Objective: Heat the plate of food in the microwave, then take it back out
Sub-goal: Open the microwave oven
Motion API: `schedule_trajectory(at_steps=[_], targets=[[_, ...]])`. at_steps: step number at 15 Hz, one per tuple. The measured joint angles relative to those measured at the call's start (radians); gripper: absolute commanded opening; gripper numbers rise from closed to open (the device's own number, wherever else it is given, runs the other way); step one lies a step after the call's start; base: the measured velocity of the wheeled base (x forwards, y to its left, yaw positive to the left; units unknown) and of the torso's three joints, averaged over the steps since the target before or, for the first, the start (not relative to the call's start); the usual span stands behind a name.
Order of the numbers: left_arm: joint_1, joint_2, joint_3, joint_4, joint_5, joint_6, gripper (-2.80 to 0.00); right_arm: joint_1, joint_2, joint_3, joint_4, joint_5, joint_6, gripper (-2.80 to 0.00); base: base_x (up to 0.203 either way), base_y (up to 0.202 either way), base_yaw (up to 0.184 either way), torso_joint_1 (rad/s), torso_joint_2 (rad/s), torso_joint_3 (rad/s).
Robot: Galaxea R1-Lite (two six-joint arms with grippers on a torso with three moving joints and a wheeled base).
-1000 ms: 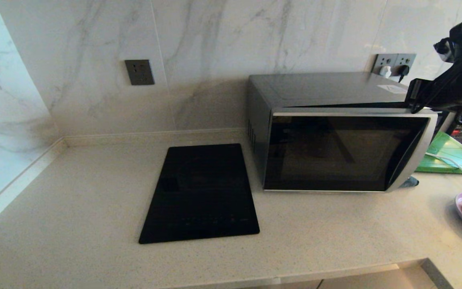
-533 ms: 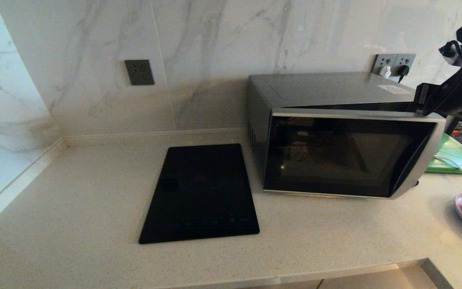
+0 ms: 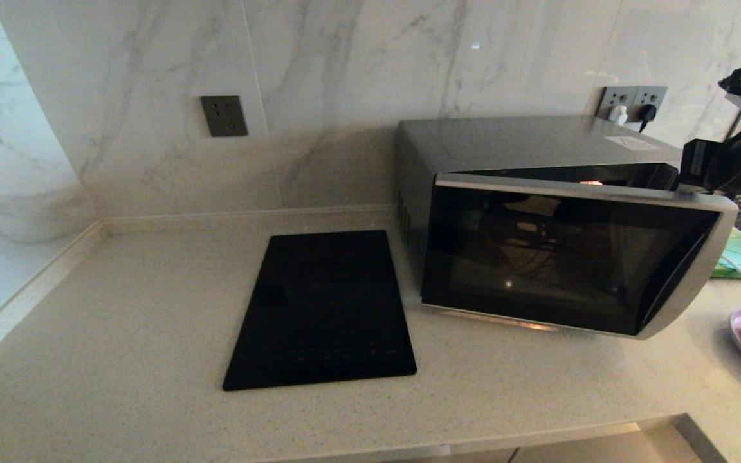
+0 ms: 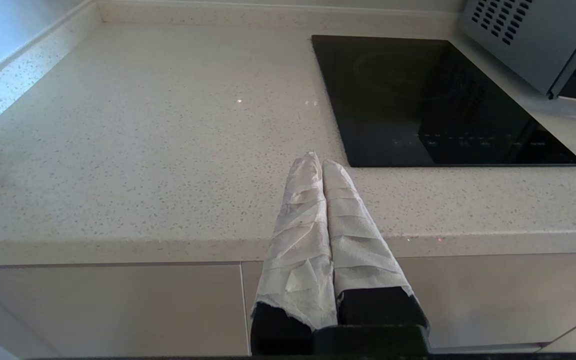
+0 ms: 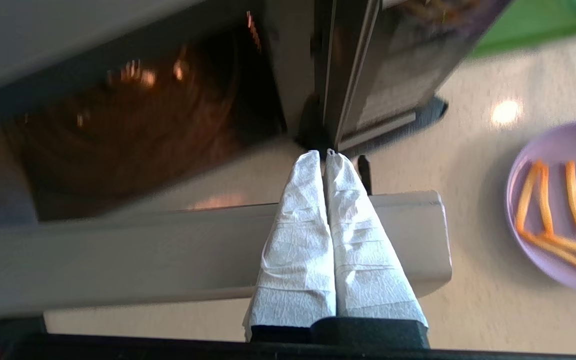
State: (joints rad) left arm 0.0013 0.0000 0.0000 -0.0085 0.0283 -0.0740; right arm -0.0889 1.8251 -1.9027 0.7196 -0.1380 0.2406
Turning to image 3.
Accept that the single grey wall socket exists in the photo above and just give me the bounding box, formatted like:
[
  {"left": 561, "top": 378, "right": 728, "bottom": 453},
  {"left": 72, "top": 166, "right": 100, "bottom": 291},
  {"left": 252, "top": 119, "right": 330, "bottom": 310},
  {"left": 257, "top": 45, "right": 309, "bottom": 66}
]
[{"left": 200, "top": 95, "right": 248, "bottom": 137}]

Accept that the grey paired wall socket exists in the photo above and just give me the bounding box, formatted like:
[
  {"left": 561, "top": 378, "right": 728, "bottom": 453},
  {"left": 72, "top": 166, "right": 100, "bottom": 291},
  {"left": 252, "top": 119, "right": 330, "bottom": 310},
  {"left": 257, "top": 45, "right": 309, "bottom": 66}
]
[
  {"left": 599, "top": 86, "right": 638, "bottom": 123},
  {"left": 631, "top": 86, "right": 668, "bottom": 124}
]

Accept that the black induction cooktop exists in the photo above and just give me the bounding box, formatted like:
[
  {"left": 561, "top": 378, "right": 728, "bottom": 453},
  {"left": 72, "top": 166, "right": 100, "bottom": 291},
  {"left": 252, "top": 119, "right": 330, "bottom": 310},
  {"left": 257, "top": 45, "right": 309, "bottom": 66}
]
[{"left": 222, "top": 230, "right": 417, "bottom": 392}]

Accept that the silver black microwave oven body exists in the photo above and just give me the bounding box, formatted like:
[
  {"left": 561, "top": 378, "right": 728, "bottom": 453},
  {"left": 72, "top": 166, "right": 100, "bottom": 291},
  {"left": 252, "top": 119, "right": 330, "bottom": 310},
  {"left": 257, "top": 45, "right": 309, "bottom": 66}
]
[{"left": 396, "top": 116, "right": 686, "bottom": 303}]

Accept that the black camera cable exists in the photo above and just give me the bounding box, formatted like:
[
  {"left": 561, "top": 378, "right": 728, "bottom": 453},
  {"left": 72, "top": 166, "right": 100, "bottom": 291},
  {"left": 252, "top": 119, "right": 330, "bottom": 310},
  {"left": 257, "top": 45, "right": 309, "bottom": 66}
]
[{"left": 718, "top": 64, "right": 741, "bottom": 139}]

